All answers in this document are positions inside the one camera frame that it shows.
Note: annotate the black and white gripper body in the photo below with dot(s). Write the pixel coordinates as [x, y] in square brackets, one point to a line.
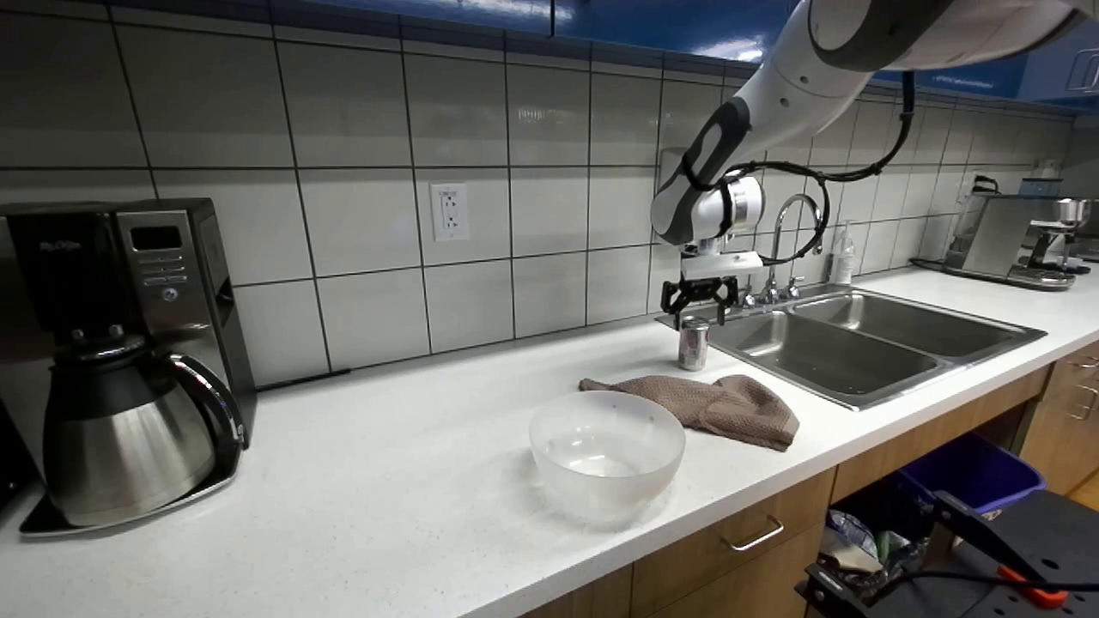
[697, 221]

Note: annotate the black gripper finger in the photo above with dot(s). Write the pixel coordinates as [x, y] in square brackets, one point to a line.
[675, 299]
[726, 299]

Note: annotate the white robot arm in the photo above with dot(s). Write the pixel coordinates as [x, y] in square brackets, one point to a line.
[823, 58]

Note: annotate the frosted translucent plastic bowl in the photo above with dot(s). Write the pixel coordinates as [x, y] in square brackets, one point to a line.
[603, 459]

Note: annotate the chrome sink faucet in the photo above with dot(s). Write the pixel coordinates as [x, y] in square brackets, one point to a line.
[784, 250]

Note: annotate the brown folded dish cloth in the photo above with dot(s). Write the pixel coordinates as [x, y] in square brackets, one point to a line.
[733, 406]

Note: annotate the stainless steel double sink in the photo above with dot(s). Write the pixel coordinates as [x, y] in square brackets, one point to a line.
[863, 347]

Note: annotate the silver espresso machine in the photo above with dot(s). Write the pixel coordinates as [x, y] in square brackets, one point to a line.
[1014, 238]

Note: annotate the wooden cabinet drawer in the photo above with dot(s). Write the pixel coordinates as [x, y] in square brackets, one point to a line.
[738, 569]

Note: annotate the blue plastic bin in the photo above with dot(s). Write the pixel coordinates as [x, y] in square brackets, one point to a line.
[976, 471]

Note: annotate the black steel coffee maker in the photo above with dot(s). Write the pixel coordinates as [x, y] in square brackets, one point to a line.
[85, 272]

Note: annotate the steel coffee carafe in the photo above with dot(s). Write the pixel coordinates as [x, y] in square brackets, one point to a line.
[132, 428]

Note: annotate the white wall power outlet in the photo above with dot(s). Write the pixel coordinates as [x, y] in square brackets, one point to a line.
[450, 217]

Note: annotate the black tool with orange handle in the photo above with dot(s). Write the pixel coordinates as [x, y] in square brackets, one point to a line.
[1012, 563]

